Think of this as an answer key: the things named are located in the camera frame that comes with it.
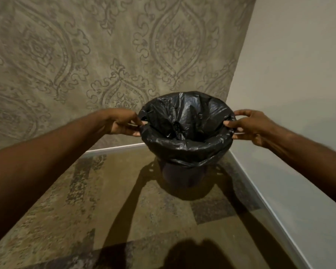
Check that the person's right hand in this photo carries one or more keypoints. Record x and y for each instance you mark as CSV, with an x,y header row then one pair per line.
x,y
256,126

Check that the person's left hand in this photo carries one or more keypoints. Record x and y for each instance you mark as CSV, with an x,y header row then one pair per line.
x,y
118,121

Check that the person's left fingers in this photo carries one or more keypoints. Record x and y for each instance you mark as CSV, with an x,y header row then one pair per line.
x,y
132,123

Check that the person's right fingers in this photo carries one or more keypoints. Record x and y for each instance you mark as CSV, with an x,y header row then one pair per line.
x,y
235,124

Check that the black plastic garbage bag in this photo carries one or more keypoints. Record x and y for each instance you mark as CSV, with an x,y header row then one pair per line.
x,y
182,148

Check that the person's right forearm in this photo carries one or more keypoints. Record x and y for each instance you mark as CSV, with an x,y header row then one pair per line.
x,y
308,159

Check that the person's left forearm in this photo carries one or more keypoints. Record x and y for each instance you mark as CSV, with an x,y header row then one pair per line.
x,y
50,162

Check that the white baseboard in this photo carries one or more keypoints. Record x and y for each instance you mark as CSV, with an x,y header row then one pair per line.
x,y
271,207
114,148

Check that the dark round trash bin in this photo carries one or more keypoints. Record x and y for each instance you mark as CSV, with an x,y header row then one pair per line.
x,y
184,176

